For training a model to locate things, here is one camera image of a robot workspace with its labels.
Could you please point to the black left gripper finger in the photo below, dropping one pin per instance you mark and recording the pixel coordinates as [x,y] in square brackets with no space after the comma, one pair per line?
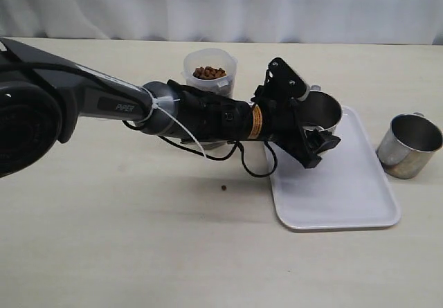
[312,144]
[283,83]

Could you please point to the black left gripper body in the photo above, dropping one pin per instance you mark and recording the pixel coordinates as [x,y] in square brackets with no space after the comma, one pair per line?
[274,118]

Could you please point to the steel cup with kibble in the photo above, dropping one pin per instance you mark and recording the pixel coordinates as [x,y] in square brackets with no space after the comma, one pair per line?
[408,145]
[319,111]

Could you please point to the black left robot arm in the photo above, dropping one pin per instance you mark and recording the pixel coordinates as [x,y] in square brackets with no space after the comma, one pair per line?
[43,96]

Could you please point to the white rectangular plastic tray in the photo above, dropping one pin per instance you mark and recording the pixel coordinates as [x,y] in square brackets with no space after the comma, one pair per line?
[347,190]

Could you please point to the clear plastic tall container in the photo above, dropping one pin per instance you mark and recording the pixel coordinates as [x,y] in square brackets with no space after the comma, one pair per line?
[211,69]

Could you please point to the white left zip tie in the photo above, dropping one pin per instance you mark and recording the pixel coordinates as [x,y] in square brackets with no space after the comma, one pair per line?
[157,106]

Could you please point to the white curtain backdrop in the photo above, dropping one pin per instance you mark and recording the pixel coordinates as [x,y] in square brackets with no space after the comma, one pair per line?
[259,21]

